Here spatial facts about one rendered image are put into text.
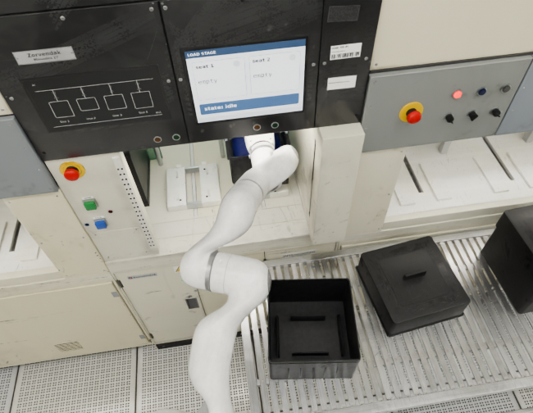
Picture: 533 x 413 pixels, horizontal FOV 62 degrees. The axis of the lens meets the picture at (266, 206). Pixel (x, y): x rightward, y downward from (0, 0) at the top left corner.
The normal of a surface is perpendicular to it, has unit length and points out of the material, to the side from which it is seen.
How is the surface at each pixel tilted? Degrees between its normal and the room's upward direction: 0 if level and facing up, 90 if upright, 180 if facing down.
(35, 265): 0
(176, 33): 90
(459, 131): 90
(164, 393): 0
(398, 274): 0
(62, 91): 90
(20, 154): 90
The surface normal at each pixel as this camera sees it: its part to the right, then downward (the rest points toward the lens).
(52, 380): -0.03, -0.62
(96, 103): 0.15, 0.77
